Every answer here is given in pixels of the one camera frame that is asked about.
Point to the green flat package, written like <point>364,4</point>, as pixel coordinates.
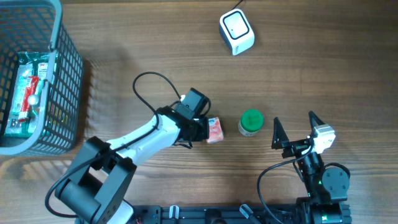
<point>30,64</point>

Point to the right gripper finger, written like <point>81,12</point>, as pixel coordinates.
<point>314,121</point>
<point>279,139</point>

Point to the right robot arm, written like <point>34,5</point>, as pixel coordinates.
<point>326,184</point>

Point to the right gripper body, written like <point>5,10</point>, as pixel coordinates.
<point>295,148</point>

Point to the green lid jar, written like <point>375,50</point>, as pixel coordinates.
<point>250,122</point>

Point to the white barcode scanner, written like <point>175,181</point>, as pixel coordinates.
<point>236,31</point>

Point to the dark grey mesh basket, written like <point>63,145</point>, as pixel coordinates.
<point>37,26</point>

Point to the small yellow bottle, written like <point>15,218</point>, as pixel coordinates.
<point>34,100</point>

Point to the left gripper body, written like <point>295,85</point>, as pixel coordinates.
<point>201,130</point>

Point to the red white tube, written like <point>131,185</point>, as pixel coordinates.
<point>30,84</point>

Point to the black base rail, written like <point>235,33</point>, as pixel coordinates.
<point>285,213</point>

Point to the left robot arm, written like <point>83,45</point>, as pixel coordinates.
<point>97,180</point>

